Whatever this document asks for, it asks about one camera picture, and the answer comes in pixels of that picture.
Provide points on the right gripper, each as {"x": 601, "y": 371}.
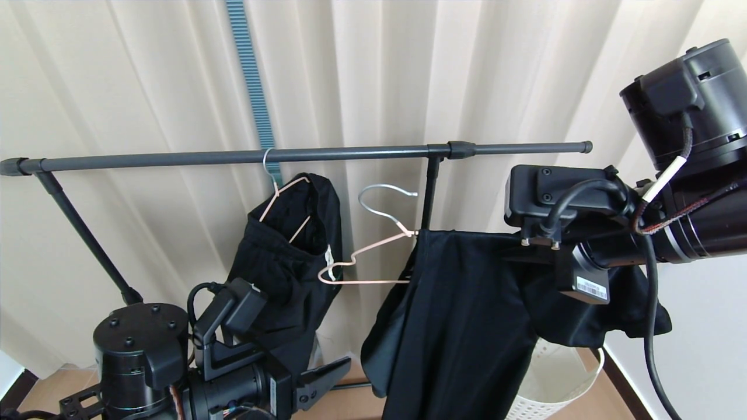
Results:
{"x": 712, "y": 233}

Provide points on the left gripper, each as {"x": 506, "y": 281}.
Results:
{"x": 233, "y": 396}

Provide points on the black shorts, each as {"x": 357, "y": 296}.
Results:
{"x": 292, "y": 280}

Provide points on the pink clothes hanger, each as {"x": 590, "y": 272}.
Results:
{"x": 373, "y": 248}
{"x": 274, "y": 189}

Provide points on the black garment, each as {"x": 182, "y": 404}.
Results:
{"x": 467, "y": 326}

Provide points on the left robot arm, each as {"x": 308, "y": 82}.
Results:
{"x": 140, "y": 350}

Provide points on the white laundry basket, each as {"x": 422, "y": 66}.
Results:
{"x": 560, "y": 379}

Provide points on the black clothes rack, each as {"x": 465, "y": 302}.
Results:
{"x": 175, "y": 157}

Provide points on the beige curtain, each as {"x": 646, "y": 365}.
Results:
{"x": 467, "y": 70}
{"x": 117, "y": 70}

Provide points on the window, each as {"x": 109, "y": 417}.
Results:
{"x": 248, "y": 58}

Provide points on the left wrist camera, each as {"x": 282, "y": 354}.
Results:
{"x": 239, "y": 306}

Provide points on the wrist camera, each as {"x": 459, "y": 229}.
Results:
{"x": 239, "y": 306}
{"x": 548, "y": 192}

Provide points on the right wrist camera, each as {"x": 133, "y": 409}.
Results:
{"x": 548, "y": 192}

